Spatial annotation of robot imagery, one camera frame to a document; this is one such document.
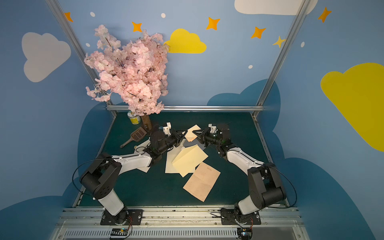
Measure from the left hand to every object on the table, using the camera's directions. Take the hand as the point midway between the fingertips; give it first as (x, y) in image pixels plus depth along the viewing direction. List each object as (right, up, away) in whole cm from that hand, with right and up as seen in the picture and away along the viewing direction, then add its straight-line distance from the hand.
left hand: (189, 128), depth 82 cm
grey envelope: (+3, -7, -2) cm, 8 cm away
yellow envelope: (-1, -20, +14) cm, 25 cm away
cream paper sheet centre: (-12, -17, +14) cm, 25 cm away
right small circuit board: (+28, -52, -9) cm, 60 cm away
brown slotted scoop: (-39, -6, +26) cm, 47 cm away
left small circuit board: (-34, -52, -9) cm, 63 cm away
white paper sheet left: (-23, -10, -13) cm, 28 cm away
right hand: (+3, -1, 0) cm, 3 cm away
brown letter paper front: (+8, -31, +5) cm, 33 cm away
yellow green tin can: (-41, +7, +29) cm, 51 cm away
